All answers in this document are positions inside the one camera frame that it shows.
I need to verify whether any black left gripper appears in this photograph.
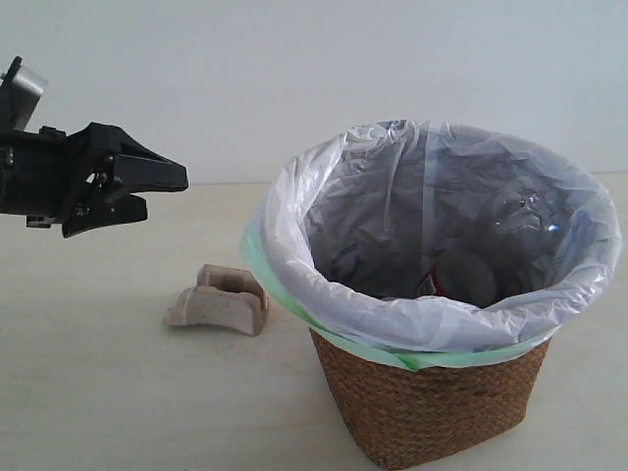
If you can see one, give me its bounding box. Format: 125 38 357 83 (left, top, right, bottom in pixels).
1 123 188 238

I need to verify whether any red label clear plastic bottle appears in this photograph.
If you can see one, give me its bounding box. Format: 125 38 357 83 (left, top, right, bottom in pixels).
417 187 566 308

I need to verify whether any white and green bin liner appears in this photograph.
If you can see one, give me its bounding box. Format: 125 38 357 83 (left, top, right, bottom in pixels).
240 120 622 371

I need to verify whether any woven wicker waste basket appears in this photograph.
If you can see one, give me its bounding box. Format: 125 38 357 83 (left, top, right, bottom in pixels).
311 333 550 470

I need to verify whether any beige moulded pulp cardboard piece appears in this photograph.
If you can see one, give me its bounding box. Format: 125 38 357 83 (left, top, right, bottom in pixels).
162 264 270 337

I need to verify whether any silver wrist camera on gripper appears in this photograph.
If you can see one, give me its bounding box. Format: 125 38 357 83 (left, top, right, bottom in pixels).
1 56 48 131

